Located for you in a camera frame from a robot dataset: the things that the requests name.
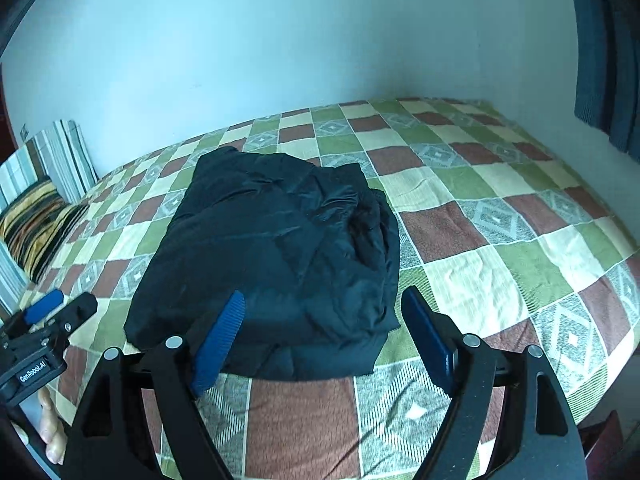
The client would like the striped fabric headboard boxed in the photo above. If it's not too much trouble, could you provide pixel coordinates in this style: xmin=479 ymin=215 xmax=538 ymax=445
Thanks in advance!
xmin=1 ymin=120 xmax=99 ymax=313

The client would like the black quilted puffer jacket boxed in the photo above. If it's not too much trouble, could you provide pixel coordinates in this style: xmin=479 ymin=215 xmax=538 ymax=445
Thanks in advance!
xmin=124 ymin=146 xmax=400 ymax=382

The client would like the checkered patchwork bed cover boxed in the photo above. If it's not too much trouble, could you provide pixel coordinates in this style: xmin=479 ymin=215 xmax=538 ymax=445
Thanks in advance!
xmin=26 ymin=99 xmax=639 ymax=479

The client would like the blue window curtain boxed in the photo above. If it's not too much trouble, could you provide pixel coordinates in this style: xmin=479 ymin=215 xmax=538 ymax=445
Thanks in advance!
xmin=573 ymin=0 xmax=639 ymax=160

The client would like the striped brown yellow pillow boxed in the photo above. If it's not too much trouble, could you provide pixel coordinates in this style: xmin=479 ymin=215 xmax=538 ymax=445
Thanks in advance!
xmin=1 ymin=176 xmax=89 ymax=284

